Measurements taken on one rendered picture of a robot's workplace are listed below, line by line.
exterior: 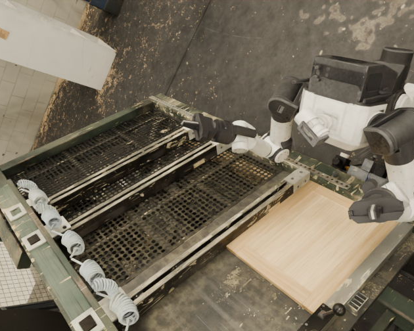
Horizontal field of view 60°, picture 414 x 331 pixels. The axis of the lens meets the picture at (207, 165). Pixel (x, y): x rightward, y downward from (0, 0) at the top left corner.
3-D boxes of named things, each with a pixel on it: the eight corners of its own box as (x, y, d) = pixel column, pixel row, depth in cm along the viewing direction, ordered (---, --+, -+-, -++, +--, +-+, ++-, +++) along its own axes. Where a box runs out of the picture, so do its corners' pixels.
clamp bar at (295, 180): (313, 184, 174) (315, 143, 160) (93, 359, 118) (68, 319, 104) (296, 176, 181) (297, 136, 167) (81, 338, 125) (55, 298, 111)
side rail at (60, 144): (156, 114, 271) (153, 101, 264) (9, 185, 219) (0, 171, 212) (150, 111, 276) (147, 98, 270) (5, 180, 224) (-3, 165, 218)
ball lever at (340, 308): (328, 316, 117) (350, 309, 105) (321, 324, 115) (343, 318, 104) (319, 307, 118) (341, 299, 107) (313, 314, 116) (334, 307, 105)
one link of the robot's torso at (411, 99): (406, 81, 181) (365, 78, 150) (444, 89, 169) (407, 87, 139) (395, 111, 187) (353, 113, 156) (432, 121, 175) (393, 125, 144)
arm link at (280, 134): (278, 137, 171) (282, 102, 153) (296, 154, 163) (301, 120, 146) (258, 147, 168) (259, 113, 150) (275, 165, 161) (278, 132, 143)
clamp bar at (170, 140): (206, 132, 227) (201, 98, 213) (20, 236, 171) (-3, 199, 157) (196, 128, 234) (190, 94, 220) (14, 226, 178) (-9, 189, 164)
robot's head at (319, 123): (317, 104, 123) (301, 108, 118) (336, 126, 120) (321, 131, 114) (305, 117, 128) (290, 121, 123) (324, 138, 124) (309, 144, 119)
